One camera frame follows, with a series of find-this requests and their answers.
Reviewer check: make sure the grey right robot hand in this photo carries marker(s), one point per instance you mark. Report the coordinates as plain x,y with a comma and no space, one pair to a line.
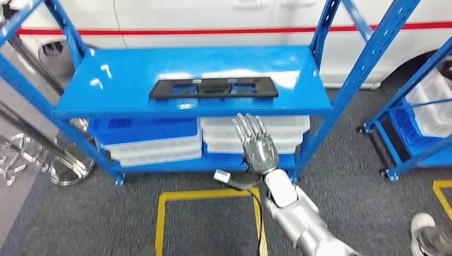
259,152

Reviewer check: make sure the black plastic frame part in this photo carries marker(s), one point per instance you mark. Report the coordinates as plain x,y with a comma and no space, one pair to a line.
159,92

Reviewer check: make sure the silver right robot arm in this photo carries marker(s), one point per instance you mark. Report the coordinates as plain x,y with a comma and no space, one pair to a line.
303,222

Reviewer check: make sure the blue metal shelf rack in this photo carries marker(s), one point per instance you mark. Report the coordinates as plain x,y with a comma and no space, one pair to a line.
141,70
392,106

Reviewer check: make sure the yellow floor tape marking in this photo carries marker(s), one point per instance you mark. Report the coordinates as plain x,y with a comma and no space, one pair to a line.
160,226

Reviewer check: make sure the white car red stripe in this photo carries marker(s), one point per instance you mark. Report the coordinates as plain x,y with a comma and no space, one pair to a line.
212,17

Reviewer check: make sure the blue plastic crate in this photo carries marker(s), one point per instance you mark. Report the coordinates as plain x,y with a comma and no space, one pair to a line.
402,123

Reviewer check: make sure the person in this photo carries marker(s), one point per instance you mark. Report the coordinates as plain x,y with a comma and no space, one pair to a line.
427,233

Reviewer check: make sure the chrome stool base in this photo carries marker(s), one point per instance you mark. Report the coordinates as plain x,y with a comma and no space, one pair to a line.
67,173

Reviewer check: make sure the clear acrylic parts pile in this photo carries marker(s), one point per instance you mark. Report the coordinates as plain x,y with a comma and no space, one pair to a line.
17,155

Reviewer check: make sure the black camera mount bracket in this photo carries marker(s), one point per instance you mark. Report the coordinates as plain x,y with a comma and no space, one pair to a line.
243,184

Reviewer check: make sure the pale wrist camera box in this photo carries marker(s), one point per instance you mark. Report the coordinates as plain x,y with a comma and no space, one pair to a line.
221,176

